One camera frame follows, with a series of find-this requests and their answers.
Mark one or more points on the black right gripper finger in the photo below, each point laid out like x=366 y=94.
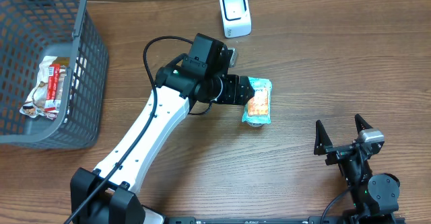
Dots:
x=361 y=125
x=322 y=140

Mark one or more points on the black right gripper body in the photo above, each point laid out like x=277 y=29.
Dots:
x=339 y=153

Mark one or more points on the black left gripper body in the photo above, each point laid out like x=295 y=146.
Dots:
x=243 y=91

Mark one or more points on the teal snack packet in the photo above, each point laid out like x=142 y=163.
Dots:
x=258 y=109

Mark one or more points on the green lid jar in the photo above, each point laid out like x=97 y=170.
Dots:
x=253 y=124

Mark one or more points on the red snack stick packet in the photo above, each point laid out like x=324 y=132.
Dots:
x=52 y=103

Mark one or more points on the brown cookie bag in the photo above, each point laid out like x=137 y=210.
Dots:
x=33 y=107

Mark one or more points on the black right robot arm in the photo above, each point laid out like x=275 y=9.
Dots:
x=375 y=197

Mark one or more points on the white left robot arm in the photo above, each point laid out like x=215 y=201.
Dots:
x=108 y=193

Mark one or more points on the grey plastic mesh basket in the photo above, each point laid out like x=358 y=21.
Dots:
x=31 y=30

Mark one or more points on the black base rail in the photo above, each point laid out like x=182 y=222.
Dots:
x=308 y=220

